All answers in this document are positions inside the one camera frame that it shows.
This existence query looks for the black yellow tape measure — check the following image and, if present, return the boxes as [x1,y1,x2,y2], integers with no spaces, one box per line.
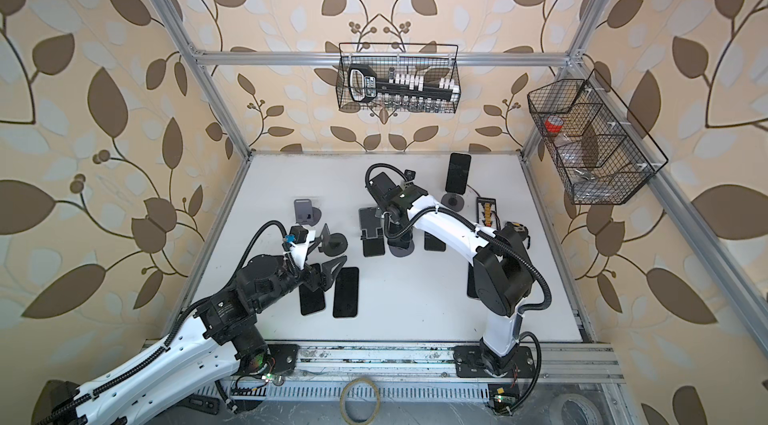
[505,221,530,241]

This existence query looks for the grey tape roll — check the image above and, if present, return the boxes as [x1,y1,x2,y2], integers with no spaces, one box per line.
[549,393,603,425]

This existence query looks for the red cap bottle in basket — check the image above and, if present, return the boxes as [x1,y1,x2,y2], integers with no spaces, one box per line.
[544,115,564,136]

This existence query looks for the tape ring roll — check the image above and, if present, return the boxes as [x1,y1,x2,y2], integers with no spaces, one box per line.
[339,376,382,425]

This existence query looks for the grey round phone stand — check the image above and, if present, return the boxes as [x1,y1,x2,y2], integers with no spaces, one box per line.
[294,198,322,227]

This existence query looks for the rear tall black phone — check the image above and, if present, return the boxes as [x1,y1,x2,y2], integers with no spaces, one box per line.
[445,152,472,195]

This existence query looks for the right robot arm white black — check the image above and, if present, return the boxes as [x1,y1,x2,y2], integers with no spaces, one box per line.
[365,163,552,377]

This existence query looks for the black phone with label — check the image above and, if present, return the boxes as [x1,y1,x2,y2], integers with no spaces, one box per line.
[332,267,360,319]

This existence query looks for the round stand of rear phone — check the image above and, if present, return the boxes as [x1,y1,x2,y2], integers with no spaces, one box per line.
[441,192,465,212]

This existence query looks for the black centre phone stand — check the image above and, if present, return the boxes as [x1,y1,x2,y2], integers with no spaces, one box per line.
[358,207,385,258]

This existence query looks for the wire basket on wall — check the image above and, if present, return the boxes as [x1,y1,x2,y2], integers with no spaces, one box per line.
[527,70,669,205]
[335,41,462,114]

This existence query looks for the purple edged black phone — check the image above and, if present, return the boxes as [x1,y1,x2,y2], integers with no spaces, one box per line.
[466,264,478,299]

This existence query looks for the round stand of phone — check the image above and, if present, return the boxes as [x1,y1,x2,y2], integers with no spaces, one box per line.
[387,235,415,258]
[319,224,348,257]
[441,192,465,212]

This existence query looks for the wire basket on back wall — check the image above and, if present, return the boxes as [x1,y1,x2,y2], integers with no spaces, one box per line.
[335,41,462,114]

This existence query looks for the wire basket on right wall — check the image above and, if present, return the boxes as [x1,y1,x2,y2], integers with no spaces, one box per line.
[527,70,669,205]

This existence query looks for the black charger board yellow plugs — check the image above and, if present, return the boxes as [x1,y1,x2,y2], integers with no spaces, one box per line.
[476,196,501,229]

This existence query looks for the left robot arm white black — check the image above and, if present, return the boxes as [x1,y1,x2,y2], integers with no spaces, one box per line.
[41,220,347,424]

